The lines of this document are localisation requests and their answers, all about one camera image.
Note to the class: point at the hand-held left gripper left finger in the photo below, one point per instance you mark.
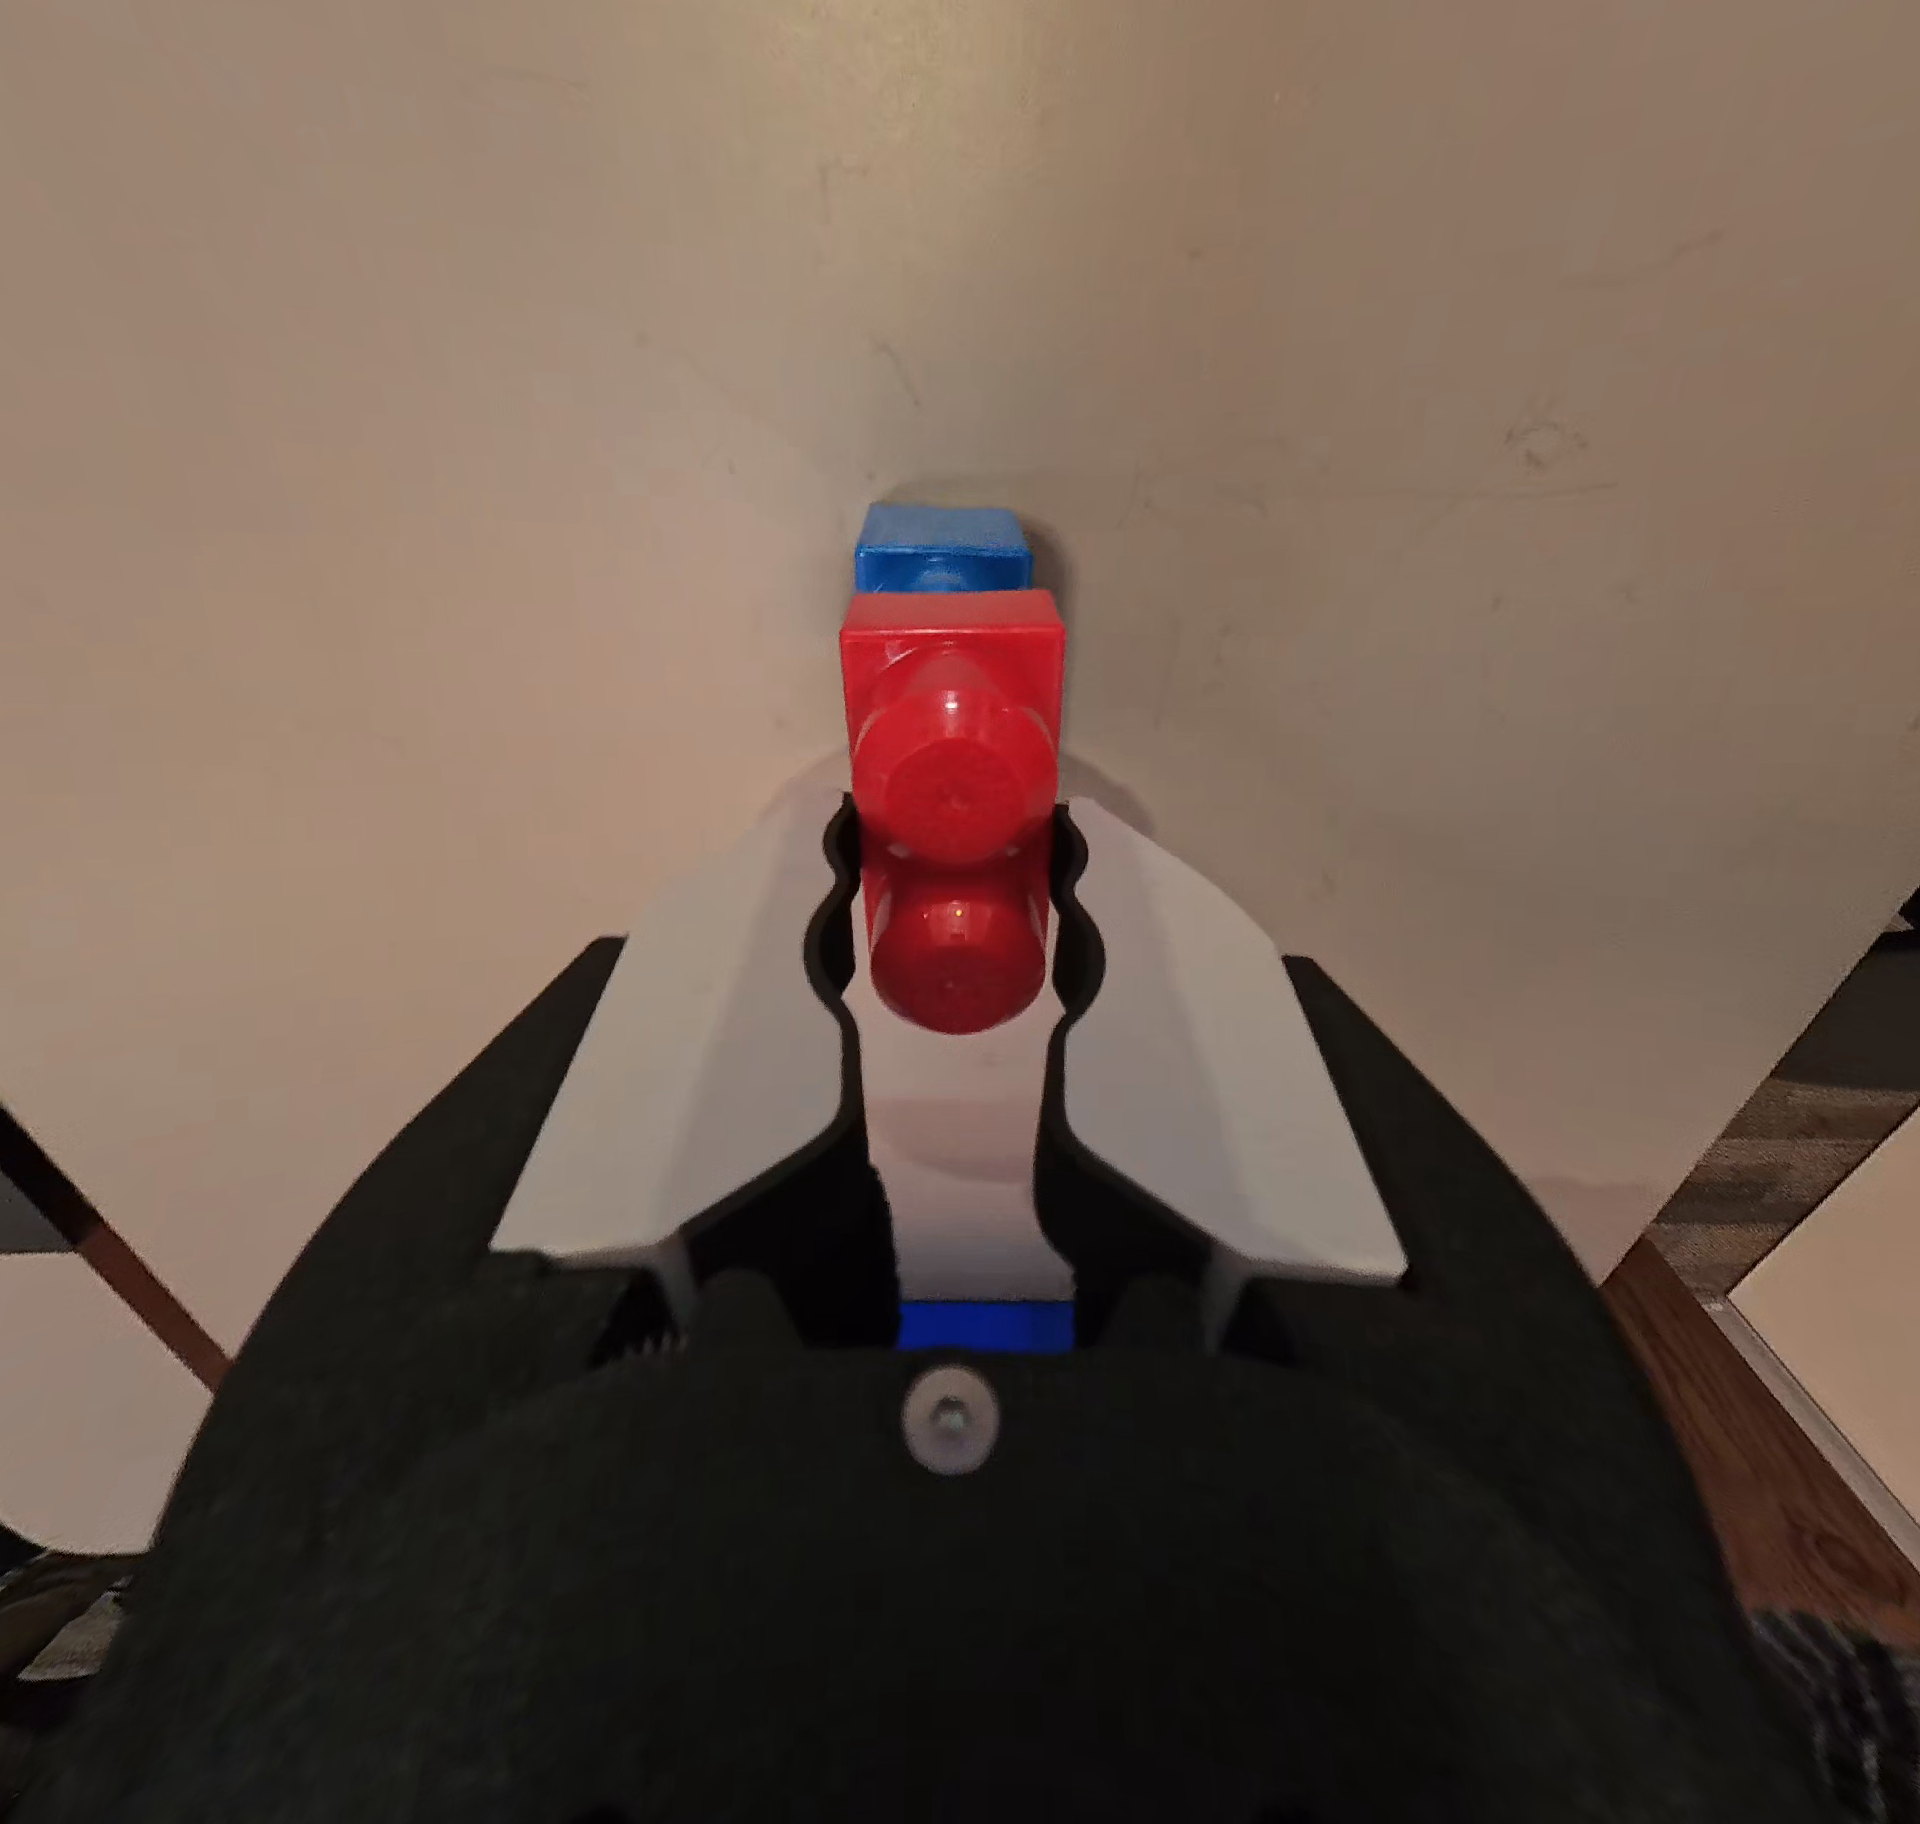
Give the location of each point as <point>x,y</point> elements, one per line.
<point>690,1074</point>

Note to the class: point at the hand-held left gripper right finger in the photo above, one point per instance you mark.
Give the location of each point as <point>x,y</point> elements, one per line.
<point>1216,1090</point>

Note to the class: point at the blue mega block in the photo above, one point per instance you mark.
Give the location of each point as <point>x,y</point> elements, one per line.
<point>945,542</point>
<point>983,1324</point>

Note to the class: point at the long red mega block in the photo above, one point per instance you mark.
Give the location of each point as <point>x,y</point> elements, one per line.
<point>953,804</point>

